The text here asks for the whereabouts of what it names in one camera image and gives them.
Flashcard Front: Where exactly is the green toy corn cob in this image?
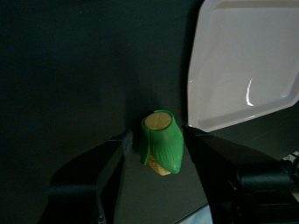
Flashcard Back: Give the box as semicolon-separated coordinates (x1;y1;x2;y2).
138;109;184;177

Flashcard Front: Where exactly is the pink plastic tray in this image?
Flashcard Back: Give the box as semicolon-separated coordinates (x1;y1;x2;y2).
185;0;299;134

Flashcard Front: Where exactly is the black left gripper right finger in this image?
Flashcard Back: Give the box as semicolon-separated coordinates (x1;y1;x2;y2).
181;125;290;224

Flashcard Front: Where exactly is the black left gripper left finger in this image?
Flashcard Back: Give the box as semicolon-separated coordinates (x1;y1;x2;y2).
37;130;134;224

